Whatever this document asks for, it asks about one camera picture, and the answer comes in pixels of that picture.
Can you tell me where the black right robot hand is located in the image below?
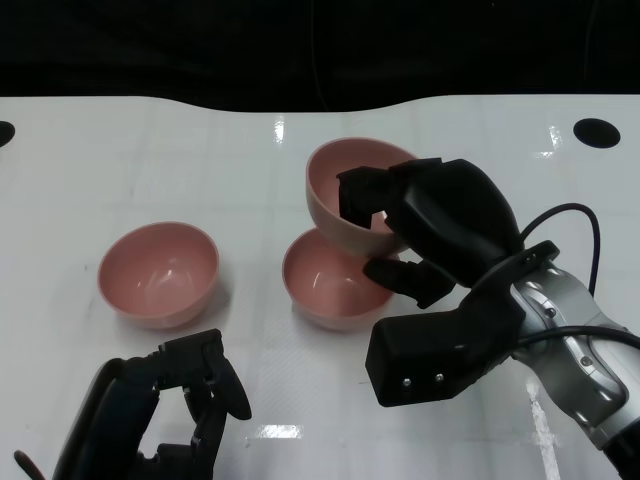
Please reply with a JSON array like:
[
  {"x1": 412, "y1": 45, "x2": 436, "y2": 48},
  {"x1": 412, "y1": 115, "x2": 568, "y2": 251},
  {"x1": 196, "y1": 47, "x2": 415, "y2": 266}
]
[{"x1": 337, "y1": 157, "x2": 525, "y2": 311}]

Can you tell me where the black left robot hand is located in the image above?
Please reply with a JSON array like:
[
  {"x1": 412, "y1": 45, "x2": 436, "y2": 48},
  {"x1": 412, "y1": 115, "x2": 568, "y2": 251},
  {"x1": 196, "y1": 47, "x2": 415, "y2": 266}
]
[{"x1": 52, "y1": 328, "x2": 253, "y2": 480}]

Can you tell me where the pink plastic bowl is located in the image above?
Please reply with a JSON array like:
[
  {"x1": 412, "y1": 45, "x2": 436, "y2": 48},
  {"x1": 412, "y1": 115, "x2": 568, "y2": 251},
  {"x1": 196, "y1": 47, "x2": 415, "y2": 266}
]
[
  {"x1": 98, "y1": 221, "x2": 220, "y2": 330},
  {"x1": 282, "y1": 227, "x2": 401, "y2": 333},
  {"x1": 305, "y1": 137, "x2": 421, "y2": 259}
]

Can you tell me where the black backdrop curtain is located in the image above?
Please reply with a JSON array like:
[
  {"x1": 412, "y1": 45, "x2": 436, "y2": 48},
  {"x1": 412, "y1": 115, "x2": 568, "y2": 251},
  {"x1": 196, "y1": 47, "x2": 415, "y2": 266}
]
[{"x1": 0, "y1": 0, "x2": 640, "y2": 115}]

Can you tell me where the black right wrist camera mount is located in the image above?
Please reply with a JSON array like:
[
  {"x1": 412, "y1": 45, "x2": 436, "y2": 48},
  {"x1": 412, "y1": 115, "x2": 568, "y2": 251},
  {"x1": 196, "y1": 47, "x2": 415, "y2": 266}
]
[{"x1": 366, "y1": 239, "x2": 561, "y2": 409}]

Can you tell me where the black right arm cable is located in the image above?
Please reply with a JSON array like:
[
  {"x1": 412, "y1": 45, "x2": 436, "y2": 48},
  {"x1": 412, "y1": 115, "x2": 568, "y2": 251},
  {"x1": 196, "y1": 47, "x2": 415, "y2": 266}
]
[
  {"x1": 516, "y1": 324, "x2": 640, "y2": 351},
  {"x1": 519, "y1": 202, "x2": 602, "y2": 297}
]

